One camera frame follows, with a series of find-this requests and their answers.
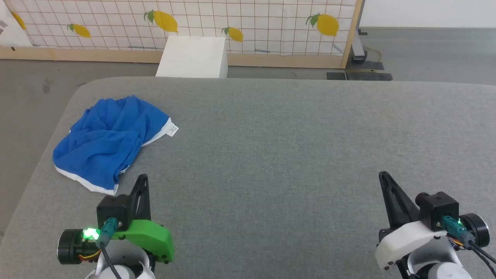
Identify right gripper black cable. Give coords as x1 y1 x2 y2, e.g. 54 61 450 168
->
441 216 496 266

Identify white panel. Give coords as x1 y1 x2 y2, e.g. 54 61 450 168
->
0 3 34 48

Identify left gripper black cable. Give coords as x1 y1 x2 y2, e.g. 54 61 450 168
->
99 217 122 279

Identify blue shorts with white trim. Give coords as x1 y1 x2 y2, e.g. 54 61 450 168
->
52 95 179 195

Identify black floor base plate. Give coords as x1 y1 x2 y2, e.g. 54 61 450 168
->
326 60 393 81

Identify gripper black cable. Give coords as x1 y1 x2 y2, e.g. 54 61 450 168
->
99 217 122 279
441 216 496 266

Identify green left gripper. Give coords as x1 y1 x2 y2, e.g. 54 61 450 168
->
57 174 175 265

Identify white box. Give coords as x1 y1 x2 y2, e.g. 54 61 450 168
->
155 36 229 79

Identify lemon print partition screen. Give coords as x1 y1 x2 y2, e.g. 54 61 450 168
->
0 0 365 69

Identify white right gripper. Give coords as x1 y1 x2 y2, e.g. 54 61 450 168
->
375 171 490 270

